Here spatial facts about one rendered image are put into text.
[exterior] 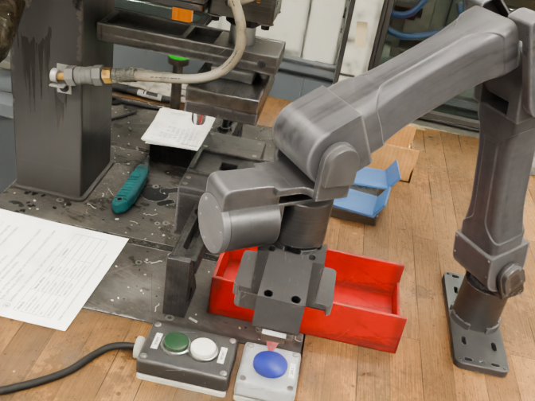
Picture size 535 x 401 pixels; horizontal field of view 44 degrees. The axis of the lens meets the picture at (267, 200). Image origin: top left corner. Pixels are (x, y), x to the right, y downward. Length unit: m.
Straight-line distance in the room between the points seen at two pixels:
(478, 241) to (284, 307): 0.35
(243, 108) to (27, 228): 0.37
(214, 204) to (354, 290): 0.41
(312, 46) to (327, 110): 1.01
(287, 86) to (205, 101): 0.74
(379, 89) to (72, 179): 0.60
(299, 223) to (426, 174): 0.75
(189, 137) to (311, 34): 0.51
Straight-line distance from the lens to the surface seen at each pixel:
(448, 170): 1.39
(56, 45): 0.99
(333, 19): 1.58
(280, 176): 0.61
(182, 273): 0.82
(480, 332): 0.96
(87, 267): 0.94
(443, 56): 0.64
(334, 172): 0.58
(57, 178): 1.08
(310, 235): 0.63
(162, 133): 1.20
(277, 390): 0.76
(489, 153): 0.79
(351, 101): 0.60
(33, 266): 0.95
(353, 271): 0.95
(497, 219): 0.83
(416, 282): 1.02
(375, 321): 0.85
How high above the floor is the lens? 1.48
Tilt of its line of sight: 31 degrees down
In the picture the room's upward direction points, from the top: 10 degrees clockwise
